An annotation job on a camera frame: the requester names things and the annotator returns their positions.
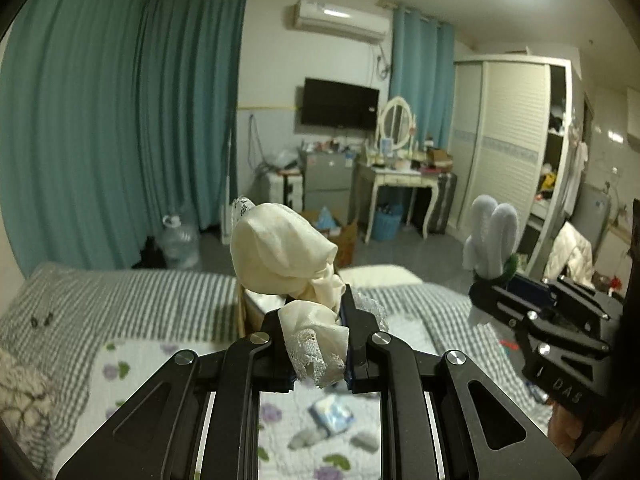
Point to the grey mini fridge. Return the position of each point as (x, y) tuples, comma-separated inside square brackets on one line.
[(328, 181)]

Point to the blue plastic basket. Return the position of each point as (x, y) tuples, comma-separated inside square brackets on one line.
[(386, 222)]

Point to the white jacket on chair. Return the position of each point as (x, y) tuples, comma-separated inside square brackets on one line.
[(571, 255)]

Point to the patterned pillow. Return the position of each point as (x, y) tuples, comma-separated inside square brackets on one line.
[(26, 399)]

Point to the open cardboard box on bed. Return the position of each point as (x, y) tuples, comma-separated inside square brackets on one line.
[(252, 307)]

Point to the narrow teal curtain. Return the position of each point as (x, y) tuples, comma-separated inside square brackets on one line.
[(423, 71)]

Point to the white oval vanity mirror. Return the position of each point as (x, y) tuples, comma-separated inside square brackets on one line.
[(395, 127)]

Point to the white suitcase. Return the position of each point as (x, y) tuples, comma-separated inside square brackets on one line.
[(286, 189)]

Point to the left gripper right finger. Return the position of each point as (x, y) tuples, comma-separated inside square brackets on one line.
[(442, 417)]

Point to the person's right hand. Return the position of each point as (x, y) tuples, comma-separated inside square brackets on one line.
[(564, 430)]

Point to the black wall television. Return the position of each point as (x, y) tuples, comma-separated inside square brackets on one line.
[(334, 104)]

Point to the blue white tissue packet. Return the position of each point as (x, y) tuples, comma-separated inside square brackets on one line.
[(332, 415)]

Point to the white socks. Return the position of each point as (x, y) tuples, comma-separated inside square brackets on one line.
[(488, 252)]

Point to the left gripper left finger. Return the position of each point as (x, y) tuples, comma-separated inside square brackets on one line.
[(196, 417)]

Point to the dark checkered suitcase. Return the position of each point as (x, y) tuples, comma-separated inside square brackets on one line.
[(446, 187)]

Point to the cardboard box on floor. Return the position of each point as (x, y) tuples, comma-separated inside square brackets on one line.
[(344, 236)]

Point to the white dressing table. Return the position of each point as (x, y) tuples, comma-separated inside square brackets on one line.
[(389, 178)]

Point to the black glasses on bed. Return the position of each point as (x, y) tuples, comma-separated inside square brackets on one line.
[(46, 321)]

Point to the clear water jug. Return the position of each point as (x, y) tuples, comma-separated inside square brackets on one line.
[(180, 243)]

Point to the white louvred wardrobe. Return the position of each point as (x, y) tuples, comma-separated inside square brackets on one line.
[(512, 118)]

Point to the white floral quilt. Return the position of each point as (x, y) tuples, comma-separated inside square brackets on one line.
[(122, 366)]

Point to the cream lace cloth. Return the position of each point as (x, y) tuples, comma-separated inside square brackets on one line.
[(322, 334)]

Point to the white air conditioner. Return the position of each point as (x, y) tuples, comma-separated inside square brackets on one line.
[(339, 21)]

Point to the grey checkered bed sheet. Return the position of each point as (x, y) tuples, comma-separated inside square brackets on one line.
[(92, 308)]

